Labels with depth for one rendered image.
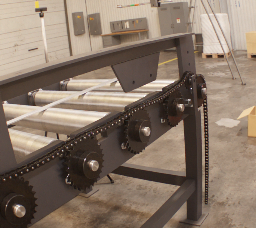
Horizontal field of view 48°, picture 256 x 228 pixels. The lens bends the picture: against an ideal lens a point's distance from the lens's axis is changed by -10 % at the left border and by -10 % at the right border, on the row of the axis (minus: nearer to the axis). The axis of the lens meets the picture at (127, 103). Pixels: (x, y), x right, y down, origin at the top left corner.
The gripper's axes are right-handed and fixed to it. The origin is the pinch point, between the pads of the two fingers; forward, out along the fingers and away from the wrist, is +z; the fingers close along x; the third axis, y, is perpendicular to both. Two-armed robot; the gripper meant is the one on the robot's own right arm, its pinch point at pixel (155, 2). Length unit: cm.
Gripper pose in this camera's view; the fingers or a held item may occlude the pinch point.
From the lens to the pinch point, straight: 122.9
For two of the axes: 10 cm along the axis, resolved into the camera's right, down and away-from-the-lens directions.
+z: 1.2, 9.6, 2.5
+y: 8.2, 0.5, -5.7
